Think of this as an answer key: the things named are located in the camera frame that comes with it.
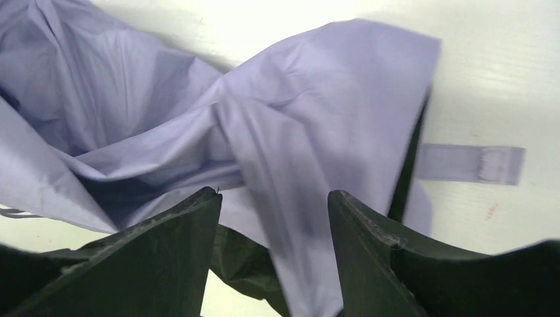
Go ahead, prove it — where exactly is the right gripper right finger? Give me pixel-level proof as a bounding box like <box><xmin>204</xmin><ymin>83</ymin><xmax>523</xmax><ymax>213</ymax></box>
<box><xmin>328</xmin><ymin>190</ymin><xmax>559</xmax><ymax>316</ymax></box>

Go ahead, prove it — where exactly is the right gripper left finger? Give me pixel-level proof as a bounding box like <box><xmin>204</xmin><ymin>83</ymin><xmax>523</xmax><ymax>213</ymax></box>
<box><xmin>1</xmin><ymin>187</ymin><xmax>222</xmax><ymax>316</ymax></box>

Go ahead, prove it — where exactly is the black and lavender folding umbrella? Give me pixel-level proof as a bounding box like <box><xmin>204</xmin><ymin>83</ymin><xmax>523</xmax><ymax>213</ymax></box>
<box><xmin>0</xmin><ymin>0</ymin><xmax>527</xmax><ymax>317</ymax></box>

